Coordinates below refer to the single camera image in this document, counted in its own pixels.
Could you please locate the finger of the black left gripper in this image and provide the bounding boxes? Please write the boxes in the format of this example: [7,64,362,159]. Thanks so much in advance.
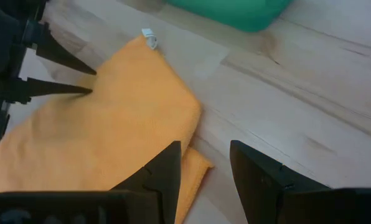
[4,77,93,105]
[35,22,98,76]

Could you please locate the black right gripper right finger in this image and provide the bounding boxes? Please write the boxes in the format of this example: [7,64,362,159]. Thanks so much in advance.
[229,139,332,224]

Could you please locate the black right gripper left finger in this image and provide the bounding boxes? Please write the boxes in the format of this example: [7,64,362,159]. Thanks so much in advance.
[110,140,182,224]

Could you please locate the orange microfiber towel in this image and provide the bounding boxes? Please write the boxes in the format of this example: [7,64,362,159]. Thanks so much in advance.
[0,34,215,224]

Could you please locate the teal plastic basket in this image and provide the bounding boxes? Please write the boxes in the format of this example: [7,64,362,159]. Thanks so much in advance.
[162,0,294,33]

